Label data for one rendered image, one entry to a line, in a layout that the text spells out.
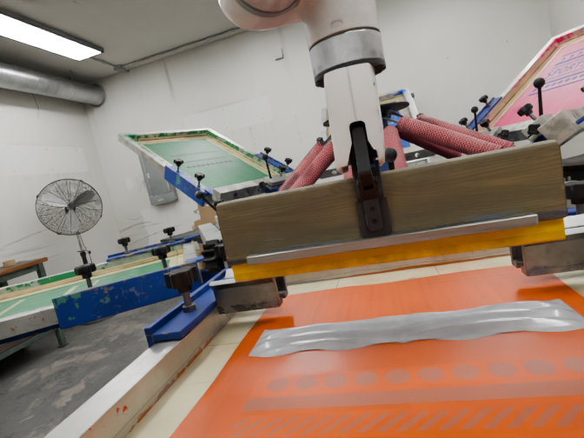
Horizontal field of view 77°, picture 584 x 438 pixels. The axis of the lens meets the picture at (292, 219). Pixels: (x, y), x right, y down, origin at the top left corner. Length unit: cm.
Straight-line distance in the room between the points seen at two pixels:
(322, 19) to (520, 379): 36
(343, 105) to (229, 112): 466
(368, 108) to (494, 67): 453
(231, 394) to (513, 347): 28
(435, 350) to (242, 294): 27
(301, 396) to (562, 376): 22
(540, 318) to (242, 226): 33
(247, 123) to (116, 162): 205
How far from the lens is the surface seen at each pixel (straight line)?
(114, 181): 591
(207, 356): 51
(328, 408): 36
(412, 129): 117
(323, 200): 40
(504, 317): 47
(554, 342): 43
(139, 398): 43
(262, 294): 54
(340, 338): 45
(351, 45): 39
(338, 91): 37
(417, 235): 39
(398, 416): 34
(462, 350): 41
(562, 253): 54
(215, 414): 39
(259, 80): 493
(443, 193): 40
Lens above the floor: 116
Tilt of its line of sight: 7 degrees down
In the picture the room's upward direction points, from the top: 12 degrees counter-clockwise
